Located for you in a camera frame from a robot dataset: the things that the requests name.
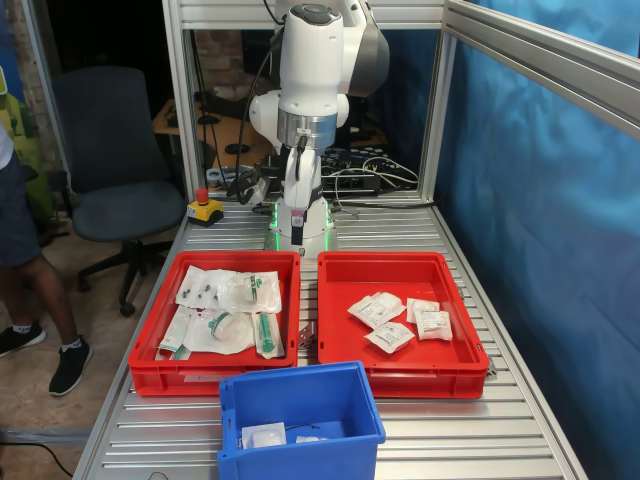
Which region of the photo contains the pouch with green print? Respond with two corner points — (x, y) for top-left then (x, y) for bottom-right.
(234, 271), (283, 315)

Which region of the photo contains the paper pouch with green stripes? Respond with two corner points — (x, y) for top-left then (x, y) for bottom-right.
(157, 305), (194, 362)

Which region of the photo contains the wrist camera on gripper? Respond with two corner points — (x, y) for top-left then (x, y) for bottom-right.
(227, 167), (272, 206)

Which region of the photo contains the blue plastic box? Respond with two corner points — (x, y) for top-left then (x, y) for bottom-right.
(216, 360), (387, 480)

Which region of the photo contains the green syringe packet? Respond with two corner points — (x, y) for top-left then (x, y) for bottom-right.
(251, 310), (287, 359)

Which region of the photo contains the aluminium frame top beam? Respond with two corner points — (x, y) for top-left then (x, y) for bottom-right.
(177, 0), (447, 30)

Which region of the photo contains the black cable on table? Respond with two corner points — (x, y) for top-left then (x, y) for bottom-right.
(324, 198), (437, 210)

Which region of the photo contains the black floor cable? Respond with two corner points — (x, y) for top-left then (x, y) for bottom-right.
(0, 438), (77, 480)

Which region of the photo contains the wooden desk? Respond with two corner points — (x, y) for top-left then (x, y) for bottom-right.
(152, 97), (281, 169)

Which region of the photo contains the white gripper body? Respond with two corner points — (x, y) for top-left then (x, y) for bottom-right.
(282, 146), (325, 212)

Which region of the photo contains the small metal bracket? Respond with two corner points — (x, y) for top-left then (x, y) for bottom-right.
(298, 322), (320, 352)

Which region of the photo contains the large pouch with green-white part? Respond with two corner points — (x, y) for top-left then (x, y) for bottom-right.
(183, 308), (257, 357)

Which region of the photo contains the dark grey office chair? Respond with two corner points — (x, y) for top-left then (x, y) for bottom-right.
(51, 66), (187, 319)

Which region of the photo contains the yellow emergency stop button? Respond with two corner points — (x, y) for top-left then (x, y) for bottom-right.
(186, 188), (225, 229)

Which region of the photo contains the blue curtain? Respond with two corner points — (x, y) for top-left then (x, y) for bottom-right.
(433, 0), (640, 480)

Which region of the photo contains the aluminium frame slanted beam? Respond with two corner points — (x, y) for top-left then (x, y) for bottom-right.
(442, 0), (640, 142)

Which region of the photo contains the white bandage packet film side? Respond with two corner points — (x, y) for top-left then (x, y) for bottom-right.
(372, 293), (408, 317)

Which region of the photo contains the white Fuhrmann bandage packet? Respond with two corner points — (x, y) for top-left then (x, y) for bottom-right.
(405, 297), (441, 321)
(347, 297), (396, 330)
(414, 309), (454, 343)
(363, 321), (417, 356)

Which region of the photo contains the white cable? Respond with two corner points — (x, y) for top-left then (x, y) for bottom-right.
(327, 156), (420, 204)

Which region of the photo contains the blister packet with dark buttons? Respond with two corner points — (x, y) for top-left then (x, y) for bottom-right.
(175, 264), (221, 309)

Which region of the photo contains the black camera cable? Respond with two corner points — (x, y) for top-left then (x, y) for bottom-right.
(226, 17), (289, 206)

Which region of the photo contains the black sneaker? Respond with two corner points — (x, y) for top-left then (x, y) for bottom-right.
(48, 334), (95, 398)
(0, 322), (48, 359)

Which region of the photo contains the person in dark shorts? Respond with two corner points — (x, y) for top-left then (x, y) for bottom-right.
(0, 122), (84, 351)

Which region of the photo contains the aluminium frame post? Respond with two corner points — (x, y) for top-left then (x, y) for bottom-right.
(161, 0), (202, 204)
(418, 27), (457, 204)

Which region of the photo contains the clear plastic pouch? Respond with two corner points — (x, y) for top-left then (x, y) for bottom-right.
(207, 269), (251, 312)

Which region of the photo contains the red plastic box with bandages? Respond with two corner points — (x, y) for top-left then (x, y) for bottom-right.
(317, 251), (491, 400)

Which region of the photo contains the red plastic box with supplies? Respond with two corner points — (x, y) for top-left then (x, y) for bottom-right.
(128, 249), (302, 398)

